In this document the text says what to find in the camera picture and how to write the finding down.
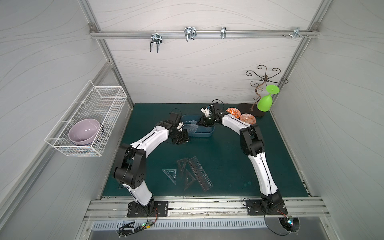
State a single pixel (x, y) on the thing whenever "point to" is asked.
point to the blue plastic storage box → (202, 131)
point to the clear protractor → (193, 127)
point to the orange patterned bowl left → (234, 111)
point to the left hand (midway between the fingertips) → (189, 140)
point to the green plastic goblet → (264, 103)
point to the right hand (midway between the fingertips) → (196, 122)
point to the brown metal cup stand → (251, 109)
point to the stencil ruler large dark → (200, 173)
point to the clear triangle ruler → (171, 174)
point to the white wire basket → (103, 103)
